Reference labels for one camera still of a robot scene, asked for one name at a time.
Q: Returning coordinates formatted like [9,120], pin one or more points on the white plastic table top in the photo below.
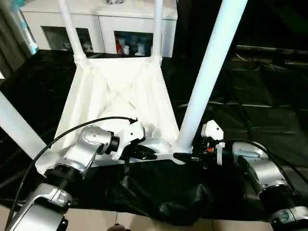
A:
[120,91]

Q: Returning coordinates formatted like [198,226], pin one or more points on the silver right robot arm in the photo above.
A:
[264,168]

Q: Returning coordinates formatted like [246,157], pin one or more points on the black work mat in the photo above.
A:
[252,120]

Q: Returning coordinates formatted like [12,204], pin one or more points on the white glass-door cabinet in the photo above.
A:
[103,19]

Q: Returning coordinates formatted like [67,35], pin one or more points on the black furniture unit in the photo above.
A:
[276,21]

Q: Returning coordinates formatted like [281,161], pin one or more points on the grey curtain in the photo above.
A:
[12,36]

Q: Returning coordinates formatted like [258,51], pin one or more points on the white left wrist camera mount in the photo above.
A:
[131,134]

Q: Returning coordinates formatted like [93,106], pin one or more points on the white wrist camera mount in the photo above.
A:
[214,134]
[131,134]

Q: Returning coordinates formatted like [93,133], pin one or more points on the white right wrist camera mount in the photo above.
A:
[214,134]

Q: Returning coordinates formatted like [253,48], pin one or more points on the light blue frame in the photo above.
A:
[27,31]

